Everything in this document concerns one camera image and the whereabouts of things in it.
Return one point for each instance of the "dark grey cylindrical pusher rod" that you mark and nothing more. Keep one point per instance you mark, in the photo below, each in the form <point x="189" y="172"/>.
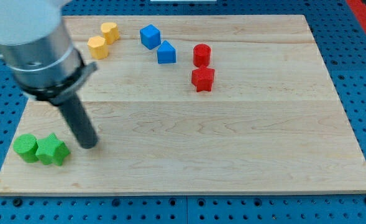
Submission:
<point x="79" y="122"/>

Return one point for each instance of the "black flange mount plate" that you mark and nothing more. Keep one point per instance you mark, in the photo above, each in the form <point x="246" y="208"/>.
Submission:
<point x="53" y="75"/>

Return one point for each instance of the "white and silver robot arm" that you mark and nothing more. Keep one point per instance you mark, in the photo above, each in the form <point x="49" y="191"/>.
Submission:
<point x="36" y="46"/>

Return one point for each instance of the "green star block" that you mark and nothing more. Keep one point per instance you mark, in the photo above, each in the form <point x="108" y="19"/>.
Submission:
<point x="51" y="150"/>

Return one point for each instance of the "red star block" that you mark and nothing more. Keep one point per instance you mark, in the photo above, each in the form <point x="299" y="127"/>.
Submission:
<point x="202" y="78"/>

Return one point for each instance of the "green cylinder block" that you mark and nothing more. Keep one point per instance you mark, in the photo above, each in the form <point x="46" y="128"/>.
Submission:
<point x="26" y="147"/>

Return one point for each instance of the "yellow hexagon block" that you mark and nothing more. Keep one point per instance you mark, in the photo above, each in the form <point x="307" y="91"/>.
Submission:
<point x="98" y="47"/>

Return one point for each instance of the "yellow heart block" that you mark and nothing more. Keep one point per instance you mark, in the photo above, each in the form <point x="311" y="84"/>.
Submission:
<point x="110" y="32"/>

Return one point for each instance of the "blue cube block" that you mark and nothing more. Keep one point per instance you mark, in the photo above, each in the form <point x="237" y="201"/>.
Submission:
<point x="150" y="36"/>

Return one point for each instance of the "light wooden board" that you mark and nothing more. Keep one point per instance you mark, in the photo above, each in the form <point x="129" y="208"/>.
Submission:
<point x="273" y="123"/>

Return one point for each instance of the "blue triangular prism block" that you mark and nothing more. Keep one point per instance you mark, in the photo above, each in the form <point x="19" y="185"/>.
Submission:
<point x="166" y="53"/>

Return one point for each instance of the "red cylinder block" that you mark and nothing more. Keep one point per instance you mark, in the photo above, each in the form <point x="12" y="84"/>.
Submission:
<point x="201" y="55"/>

